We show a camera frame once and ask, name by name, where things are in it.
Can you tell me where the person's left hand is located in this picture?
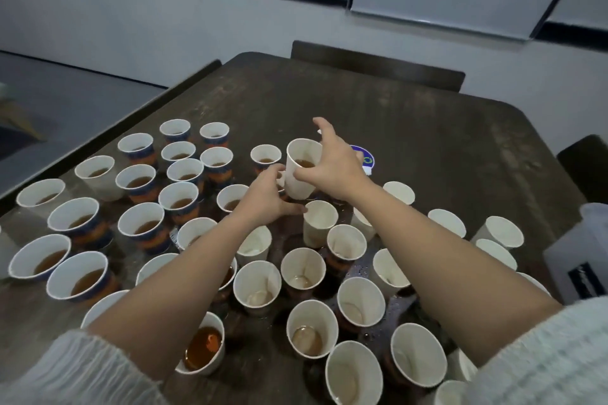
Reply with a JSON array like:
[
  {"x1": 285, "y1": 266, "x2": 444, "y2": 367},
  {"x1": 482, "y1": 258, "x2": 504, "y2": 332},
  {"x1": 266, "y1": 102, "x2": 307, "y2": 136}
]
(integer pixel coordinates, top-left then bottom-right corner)
[{"x1": 231, "y1": 165, "x2": 307, "y2": 228}]

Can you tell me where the person's right hand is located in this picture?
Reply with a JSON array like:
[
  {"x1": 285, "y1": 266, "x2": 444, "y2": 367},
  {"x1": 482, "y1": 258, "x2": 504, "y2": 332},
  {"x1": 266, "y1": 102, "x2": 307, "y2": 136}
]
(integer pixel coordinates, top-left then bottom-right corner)
[{"x1": 293, "y1": 116, "x2": 374, "y2": 204}]

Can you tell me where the white paper cup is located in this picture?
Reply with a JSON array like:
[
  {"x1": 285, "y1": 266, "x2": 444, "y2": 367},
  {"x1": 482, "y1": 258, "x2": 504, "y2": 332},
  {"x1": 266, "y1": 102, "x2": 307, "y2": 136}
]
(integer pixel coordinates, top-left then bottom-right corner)
[
  {"x1": 284, "y1": 138, "x2": 325, "y2": 202},
  {"x1": 427, "y1": 208, "x2": 467, "y2": 238}
]

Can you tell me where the group of paper cups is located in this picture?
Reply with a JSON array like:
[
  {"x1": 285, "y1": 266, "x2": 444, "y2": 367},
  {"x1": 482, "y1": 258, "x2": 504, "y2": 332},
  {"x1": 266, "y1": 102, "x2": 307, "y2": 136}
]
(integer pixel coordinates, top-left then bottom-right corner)
[{"x1": 0, "y1": 118, "x2": 552, "y2": 405}]

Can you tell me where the clear plastic storage bin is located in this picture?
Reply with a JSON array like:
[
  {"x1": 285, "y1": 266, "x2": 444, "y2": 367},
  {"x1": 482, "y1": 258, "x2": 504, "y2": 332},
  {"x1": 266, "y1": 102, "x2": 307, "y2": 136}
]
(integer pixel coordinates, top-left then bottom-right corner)
[{"x1": 543, "y1": 202, "x2": 608, "y2": 304}]

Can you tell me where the person's left forearm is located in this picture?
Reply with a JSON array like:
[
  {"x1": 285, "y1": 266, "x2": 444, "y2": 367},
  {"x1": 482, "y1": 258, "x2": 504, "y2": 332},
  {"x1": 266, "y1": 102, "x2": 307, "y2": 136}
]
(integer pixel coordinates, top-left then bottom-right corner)
[{"x1": 0, "y1": 210, "x2": 258, "y2": 405}]

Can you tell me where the person's right forearm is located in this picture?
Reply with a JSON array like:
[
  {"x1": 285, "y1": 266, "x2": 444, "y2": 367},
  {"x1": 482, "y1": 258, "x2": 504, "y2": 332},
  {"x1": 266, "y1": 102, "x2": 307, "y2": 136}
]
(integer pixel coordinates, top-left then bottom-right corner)
[{"x1": 356, "y1": 182, "x2": 608, "y2": 405}]

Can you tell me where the round blue sticker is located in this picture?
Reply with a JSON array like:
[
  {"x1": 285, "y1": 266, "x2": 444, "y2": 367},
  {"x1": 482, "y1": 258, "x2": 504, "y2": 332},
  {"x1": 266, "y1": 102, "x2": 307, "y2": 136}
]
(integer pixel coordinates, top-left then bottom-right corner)
[{"x1": 350, "y1": 144, "x2": 376, "y2": 176}]

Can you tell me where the dark wooden table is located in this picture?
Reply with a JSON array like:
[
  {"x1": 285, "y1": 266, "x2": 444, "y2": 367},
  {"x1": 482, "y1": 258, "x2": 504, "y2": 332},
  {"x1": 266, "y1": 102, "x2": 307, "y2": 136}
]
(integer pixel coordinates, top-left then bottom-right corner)
[{"x1": 0, "y1": 51, "x2": 588, "y2": 405}]

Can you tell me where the dark wooden chair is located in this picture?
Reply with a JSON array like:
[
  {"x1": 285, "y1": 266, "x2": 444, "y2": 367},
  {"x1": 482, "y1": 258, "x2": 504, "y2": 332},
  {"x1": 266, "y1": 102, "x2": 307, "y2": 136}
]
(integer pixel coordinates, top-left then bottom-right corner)
[
  {"x1": 557, "y1": 134, "x2": 608, "y2": 204},
  {"x1": 289, "y1": 39, "x2": 467, "y2": 92}
]

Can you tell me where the beige cushioned lounge chair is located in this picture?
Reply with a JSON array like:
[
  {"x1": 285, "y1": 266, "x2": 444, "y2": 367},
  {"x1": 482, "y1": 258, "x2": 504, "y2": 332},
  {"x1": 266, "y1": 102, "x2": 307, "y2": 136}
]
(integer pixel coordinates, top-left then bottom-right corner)
[{"x1": 0, "y1": 82, "x2": 44, "y2": 142}]

